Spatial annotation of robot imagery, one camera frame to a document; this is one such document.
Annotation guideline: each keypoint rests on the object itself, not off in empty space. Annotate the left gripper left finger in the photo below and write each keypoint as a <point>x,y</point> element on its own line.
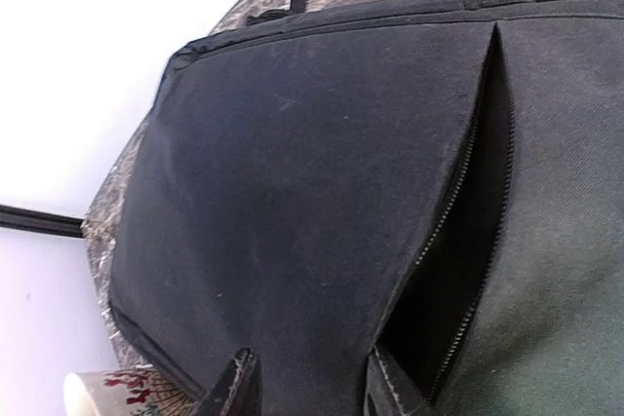
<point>237,391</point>

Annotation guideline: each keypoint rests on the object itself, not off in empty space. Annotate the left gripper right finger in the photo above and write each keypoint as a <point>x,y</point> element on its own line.
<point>389,390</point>

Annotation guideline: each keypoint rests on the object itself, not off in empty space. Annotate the black student bag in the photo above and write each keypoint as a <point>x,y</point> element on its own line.
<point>439,178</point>

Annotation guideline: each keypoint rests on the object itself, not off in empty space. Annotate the beige ceramic mug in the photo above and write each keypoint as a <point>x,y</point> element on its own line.
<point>132,392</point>

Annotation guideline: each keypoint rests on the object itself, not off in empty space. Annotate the left black frame post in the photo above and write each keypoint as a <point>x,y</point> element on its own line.
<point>40,222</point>

